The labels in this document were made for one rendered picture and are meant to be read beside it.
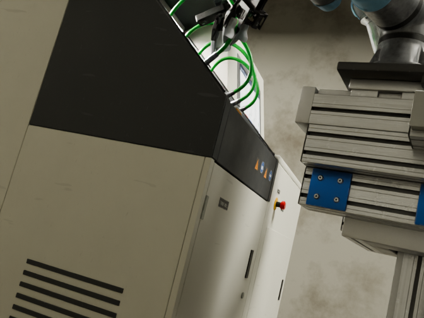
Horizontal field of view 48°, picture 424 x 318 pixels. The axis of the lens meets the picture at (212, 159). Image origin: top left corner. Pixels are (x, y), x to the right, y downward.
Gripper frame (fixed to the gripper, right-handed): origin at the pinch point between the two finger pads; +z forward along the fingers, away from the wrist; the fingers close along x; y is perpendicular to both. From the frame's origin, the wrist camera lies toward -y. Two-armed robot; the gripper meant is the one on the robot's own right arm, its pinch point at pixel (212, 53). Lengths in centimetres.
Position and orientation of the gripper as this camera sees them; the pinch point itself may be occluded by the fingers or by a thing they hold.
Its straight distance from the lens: 167.4
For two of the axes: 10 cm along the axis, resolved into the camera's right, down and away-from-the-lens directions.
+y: 9.2, 1.7, -3.6
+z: -2.5, 9.5, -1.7
